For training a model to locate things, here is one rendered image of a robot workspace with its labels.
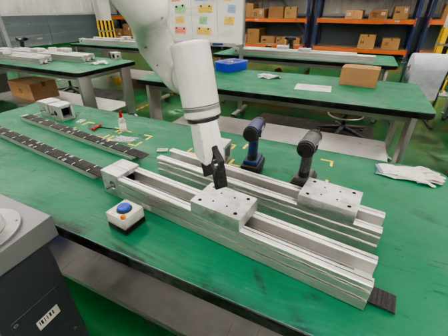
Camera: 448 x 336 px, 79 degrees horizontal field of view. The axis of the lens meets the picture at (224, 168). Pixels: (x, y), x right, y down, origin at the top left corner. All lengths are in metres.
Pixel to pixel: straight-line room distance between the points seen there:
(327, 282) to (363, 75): 2.23
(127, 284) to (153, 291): 0.14
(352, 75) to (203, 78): 2.26
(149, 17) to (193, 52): 0.10
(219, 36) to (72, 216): 3.24
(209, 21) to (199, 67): 3.37
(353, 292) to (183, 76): 0.60
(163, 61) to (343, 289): 0.66
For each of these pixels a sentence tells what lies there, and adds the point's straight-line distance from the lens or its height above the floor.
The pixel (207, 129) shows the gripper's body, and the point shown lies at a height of 1.14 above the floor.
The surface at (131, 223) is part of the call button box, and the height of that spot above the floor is 0.81.
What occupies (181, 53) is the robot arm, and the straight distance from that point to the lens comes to 0.59.
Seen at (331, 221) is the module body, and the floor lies 0.84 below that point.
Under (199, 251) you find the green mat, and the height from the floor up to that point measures 0.78.
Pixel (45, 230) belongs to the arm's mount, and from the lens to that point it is 0.95.
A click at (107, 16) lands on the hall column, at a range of 9.13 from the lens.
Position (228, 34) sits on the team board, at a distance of 3.85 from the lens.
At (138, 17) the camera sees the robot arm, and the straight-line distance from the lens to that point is 0.57.
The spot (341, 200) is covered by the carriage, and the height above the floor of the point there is 0.90.
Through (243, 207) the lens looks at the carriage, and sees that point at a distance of 0.75.
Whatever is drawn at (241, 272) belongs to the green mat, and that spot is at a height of 0.78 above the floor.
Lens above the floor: 1.37
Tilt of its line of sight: 30 degrees down
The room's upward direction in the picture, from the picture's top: straight up
